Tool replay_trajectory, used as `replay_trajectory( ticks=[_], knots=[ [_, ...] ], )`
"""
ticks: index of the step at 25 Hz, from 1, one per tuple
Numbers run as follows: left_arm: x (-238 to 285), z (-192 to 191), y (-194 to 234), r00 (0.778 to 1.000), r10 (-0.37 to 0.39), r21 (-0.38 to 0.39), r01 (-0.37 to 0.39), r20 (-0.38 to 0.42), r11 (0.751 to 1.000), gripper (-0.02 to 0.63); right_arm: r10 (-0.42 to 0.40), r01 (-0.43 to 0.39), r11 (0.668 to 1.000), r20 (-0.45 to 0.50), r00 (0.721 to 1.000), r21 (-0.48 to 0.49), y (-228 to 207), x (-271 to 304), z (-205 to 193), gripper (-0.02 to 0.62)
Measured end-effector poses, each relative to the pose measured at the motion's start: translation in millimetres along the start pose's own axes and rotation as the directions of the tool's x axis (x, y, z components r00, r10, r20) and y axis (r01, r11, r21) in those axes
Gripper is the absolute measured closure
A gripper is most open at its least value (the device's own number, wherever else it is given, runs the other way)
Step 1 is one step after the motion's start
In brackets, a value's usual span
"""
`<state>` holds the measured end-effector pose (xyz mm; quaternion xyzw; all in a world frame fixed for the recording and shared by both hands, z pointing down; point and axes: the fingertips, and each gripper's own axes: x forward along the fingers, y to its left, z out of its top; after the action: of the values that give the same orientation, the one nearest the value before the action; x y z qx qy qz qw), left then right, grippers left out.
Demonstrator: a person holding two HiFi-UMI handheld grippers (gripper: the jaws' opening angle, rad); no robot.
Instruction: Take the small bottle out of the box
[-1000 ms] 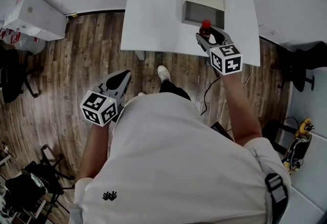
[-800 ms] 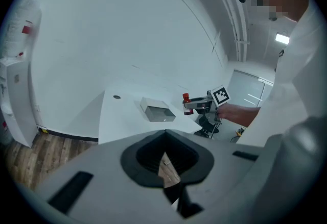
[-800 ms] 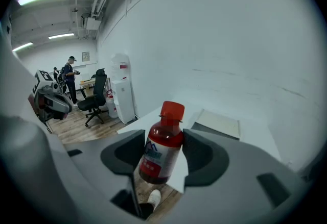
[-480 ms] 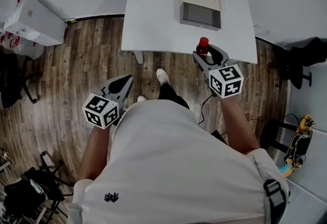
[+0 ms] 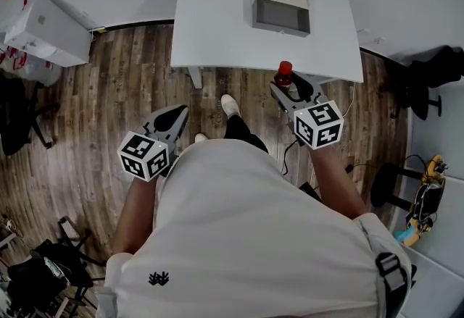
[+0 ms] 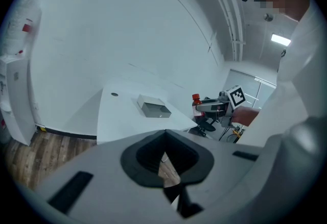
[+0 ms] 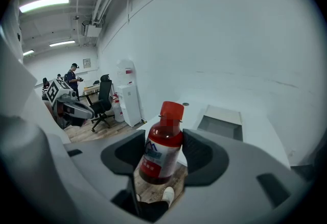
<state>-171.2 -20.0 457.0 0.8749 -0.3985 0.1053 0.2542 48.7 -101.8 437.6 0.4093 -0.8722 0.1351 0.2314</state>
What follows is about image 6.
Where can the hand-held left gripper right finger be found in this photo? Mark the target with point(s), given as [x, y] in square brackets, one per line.
[219, 149]

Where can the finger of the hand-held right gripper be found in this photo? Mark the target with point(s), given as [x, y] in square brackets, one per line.
[210, 100]
[209, 107]

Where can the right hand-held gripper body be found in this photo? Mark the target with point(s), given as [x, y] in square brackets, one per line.
[236, 98]

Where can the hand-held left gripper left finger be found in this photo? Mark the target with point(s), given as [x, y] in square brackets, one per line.
[110, 167]

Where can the small red-capped bottle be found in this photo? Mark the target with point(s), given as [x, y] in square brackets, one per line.
[196, 99]

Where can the grey box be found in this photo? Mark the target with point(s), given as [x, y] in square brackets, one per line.
[153, 108]

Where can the person's right hand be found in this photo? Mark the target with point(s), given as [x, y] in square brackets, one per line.
[245, 115]

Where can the frosted glass door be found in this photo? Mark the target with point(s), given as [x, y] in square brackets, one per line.
[247, 90]

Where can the black office chair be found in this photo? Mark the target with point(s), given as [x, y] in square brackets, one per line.
[205, 126]

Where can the person's white coat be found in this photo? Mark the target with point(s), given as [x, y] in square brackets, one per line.
[288, 85]

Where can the rectangular ceiling light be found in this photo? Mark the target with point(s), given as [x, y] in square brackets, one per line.
[280, 39]

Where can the yellow door stop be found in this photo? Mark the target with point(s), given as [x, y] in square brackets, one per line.
[41, 129]

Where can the white ceiling conduit pipes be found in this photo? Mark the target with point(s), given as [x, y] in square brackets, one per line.
[230, 13]

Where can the round ceiling sensor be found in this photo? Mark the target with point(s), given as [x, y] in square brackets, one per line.
[268, 17]

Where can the white water dispenser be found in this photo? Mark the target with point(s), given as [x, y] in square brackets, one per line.
[18, 100]

